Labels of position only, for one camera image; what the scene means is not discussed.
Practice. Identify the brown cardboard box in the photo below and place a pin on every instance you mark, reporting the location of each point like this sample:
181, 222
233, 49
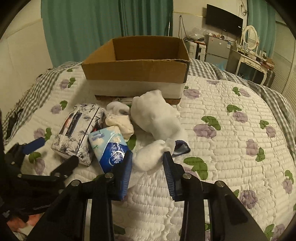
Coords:
131, 66

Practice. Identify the floral tissue pack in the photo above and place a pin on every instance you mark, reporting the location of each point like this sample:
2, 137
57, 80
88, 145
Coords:
72, 140

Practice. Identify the blue white tissue pack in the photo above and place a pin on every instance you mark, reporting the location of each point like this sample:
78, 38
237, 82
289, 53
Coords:
108, 146

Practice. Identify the grey mini fridge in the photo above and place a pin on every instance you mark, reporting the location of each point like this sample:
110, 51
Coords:
217, 51

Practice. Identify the black wall television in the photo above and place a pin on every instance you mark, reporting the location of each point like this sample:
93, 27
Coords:
224, 20

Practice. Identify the white floral quilt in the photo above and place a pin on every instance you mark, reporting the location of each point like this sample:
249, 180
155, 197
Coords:
233, 135

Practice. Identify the teal curtain right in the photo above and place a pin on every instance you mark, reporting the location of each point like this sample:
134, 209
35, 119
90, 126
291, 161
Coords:
261, 15

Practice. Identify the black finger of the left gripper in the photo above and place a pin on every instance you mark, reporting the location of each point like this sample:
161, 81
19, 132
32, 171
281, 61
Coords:
64, 170

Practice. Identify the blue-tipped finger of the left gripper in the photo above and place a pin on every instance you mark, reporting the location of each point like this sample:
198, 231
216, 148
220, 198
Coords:
34, 145

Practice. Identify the white dressing table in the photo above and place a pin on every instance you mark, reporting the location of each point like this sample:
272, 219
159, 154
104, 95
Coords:
262, 74

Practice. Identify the teal curtain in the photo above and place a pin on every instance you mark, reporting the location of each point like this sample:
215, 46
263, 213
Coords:
261, 15
75, 29

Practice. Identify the person's hand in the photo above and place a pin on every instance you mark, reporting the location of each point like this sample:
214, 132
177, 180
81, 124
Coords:
16, 224

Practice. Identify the oval white vanity mirror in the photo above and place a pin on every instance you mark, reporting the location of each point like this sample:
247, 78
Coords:
250, 39

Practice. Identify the white louvered wardrobe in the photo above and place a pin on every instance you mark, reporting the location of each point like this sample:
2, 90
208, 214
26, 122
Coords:
284, 60

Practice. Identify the white suitcase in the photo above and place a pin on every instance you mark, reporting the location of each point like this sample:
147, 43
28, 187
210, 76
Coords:
196, 50

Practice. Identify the teal curtain left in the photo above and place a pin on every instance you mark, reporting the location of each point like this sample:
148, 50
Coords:
75, 29

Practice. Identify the grey checked bedsheet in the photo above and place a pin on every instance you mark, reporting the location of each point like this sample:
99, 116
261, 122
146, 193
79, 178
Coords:
40, 91

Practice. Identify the cream lace sock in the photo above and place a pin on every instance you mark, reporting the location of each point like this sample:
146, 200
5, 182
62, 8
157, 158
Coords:
123, 122

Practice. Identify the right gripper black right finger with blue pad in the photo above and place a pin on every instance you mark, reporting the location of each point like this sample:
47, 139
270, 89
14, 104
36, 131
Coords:
229, 219

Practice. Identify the large white plush sock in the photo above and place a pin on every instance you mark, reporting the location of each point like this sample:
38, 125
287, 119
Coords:
154, 115

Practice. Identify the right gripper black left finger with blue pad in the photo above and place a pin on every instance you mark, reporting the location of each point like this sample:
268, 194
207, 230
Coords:
65, 218

